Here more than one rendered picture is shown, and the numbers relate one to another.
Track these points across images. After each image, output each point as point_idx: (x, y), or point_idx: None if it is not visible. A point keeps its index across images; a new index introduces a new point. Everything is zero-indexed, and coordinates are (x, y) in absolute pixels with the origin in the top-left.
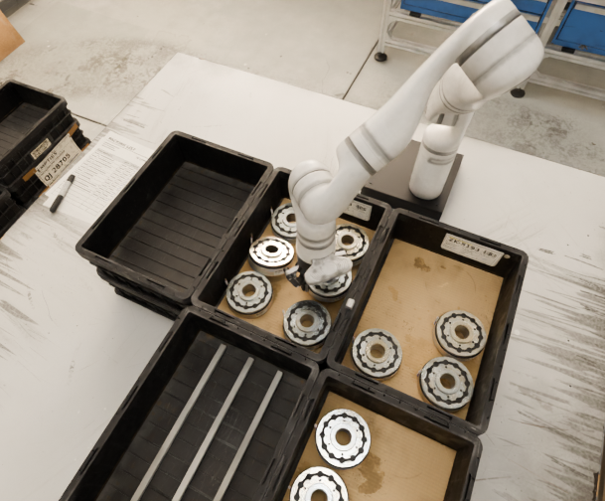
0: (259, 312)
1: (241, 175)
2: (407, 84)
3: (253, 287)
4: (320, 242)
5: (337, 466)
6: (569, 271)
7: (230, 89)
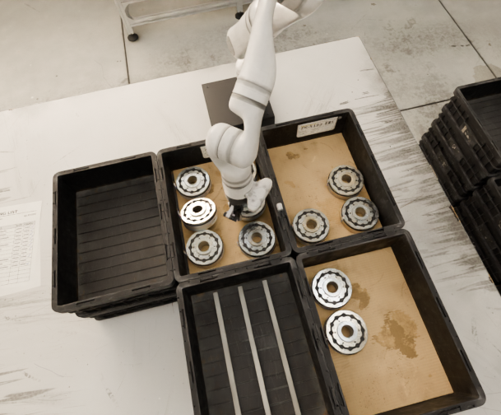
0: (221, 254)
1: (131, 174)
2: (257, 33)
3: (205, 242)
4: (248, 178)
5: (341, 305)
6: (364, 107)
7: (57, 119)
